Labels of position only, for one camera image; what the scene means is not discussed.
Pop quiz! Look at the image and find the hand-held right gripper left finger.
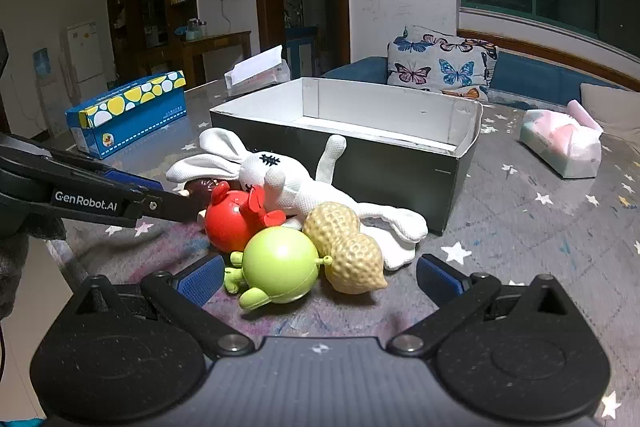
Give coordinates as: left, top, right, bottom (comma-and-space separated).
65, 254, 256, 360

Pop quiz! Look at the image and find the blue sofa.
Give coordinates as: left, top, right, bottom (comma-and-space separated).
320, 49, 626, 94

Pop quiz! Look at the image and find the white refrigerator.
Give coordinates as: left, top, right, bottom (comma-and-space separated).
65, 21, 113, 100

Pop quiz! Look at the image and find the green apple toy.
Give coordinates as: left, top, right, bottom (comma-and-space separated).
223, 227, 334, 312

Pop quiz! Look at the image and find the beige toy peanut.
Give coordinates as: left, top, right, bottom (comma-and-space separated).
302, 202, 388, 294

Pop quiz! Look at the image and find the beige cushion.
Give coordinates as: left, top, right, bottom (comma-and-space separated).
580, 83, 640, 142

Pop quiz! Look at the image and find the red round toy pig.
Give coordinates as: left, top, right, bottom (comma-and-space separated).
204, 181, 287, 253

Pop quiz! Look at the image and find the wooden side table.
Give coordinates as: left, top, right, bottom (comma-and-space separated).
145, 31, 252, 84

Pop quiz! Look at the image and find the black-haired doll figurine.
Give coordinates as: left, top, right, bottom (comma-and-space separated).
180, 177, 222, 222

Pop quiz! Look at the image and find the blue dotted tissue box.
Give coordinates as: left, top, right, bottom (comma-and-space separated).
65, 70, 188, 160

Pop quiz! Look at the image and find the water dispenser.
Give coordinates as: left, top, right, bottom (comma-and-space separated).
32, 48, 68, 135

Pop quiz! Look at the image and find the grey star-patterned tablecloth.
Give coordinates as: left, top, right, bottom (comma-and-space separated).
45, 79, 640, 427

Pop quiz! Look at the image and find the pink white cloth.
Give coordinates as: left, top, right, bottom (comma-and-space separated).
519, 99, 603, 179

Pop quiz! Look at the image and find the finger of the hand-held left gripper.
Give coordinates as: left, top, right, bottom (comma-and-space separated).
135, 190, 207, 225
104, 168, 165, 194

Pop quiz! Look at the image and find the dark cardboard box white inside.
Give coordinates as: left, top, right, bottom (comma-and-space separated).
209, 77, 483, 236

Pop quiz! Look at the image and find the white open paper box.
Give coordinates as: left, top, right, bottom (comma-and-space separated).
223, 45, 292, 92

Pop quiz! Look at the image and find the butterfly print pillow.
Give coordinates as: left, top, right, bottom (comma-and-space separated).
386, 25, 499, 102

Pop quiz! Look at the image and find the white plush rabbit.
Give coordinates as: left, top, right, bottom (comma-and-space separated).
166, 128, 429, 271

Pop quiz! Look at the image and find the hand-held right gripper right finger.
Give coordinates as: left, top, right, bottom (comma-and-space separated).
387, 255, 576, 358

